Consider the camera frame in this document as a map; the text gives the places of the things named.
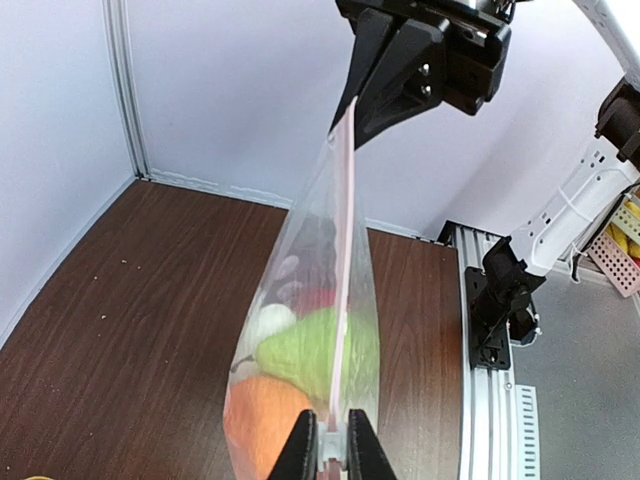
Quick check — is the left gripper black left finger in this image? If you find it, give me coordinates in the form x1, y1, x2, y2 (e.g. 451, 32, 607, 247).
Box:
267, 410, 319, 480

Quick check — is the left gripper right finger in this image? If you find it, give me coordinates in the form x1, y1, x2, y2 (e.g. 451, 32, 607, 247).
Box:
347, 409, 395, 480

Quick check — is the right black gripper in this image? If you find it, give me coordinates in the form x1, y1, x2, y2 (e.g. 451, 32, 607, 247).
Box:
331, 1, 513, 148

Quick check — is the orange fruit toy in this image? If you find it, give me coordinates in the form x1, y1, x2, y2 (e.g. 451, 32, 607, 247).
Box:
224, 375, 311, 479

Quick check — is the light green pepper toy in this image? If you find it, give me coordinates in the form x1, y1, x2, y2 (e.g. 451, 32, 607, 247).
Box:
255, 307, 380, 408

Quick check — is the clear zip top bag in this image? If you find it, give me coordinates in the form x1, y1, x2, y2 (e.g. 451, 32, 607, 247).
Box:
223, 107, 380, 479

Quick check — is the white eggplant toy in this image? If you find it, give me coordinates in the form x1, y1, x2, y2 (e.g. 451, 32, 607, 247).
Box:
249, 304, 297, 345

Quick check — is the small red fruit toy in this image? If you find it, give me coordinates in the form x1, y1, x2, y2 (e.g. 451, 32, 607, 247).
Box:
292, 288, 336, 318

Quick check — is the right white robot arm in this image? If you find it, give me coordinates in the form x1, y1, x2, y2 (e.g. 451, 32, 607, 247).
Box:
336, 1, 639, 277

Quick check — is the pink perforated storage basket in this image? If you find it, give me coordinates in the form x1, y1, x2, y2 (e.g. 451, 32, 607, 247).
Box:
587, 199, 640, 296

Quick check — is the aluminium front rail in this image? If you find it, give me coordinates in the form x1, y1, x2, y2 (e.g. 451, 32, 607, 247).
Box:
438, 221, 541, 479

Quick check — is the right aluminium frame post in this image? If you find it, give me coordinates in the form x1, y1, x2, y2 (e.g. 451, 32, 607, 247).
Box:
102, 0, 151, 181

